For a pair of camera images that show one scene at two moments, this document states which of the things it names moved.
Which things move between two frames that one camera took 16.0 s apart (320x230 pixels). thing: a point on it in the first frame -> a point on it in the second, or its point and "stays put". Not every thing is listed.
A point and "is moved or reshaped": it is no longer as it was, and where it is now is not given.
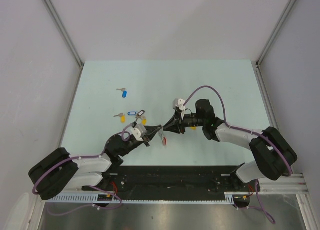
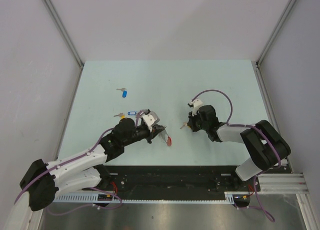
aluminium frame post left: x=60 y=25 stays put
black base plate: x=162 y=179 stays put
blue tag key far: x=124 y=93 stays put
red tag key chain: x=163 y=138 is moved or reshaped
